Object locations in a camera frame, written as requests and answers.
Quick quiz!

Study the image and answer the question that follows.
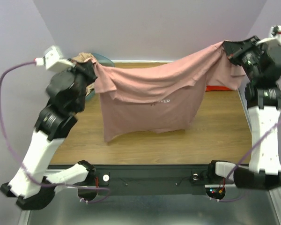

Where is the aluminium frame rail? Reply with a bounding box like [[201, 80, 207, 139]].
[[19, 90, 281, 225]]

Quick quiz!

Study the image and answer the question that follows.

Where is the folded orange t shirt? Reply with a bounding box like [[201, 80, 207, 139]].
[[206, 86, 232, 92]]

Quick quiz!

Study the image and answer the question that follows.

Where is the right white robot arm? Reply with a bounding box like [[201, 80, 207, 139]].
[[207, 31, 281, 190]]

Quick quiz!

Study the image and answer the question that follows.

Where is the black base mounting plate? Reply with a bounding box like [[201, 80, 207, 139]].
[[67, 164, 225, 196]]

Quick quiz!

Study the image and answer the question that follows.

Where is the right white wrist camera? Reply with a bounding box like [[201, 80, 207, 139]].
[[256, 25, 281, 45]]

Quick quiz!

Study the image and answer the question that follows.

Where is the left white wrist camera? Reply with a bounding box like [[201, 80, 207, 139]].
[[34, 45, 74, 73]]

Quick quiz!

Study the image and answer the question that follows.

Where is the purple cable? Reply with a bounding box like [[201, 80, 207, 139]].
[[209, 27, 281, 202], [0, 60, 111, 204]]

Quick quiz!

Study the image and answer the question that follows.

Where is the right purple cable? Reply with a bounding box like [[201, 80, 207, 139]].
[[209, 27, 281, 202]]

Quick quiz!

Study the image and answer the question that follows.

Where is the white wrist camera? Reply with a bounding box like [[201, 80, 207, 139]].
[[256, 25, 281, 45], [34, 45, 74, 73]]

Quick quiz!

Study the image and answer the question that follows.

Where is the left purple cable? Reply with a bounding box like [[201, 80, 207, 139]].
[[0, 60, 111, 204]]

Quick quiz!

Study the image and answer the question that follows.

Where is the teal plastic basket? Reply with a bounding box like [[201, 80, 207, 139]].
[[85, 53, 115, 101]]

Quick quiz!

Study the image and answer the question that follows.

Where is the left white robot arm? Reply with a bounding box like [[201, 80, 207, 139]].
[[0, 60, 98, 210]]

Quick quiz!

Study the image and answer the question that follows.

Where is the pink t shirt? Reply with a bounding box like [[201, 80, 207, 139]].
[[87, 43, 245, 142]]

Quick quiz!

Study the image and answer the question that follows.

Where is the beige t shirt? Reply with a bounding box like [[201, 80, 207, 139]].
[[72, 52, 95, 96]]

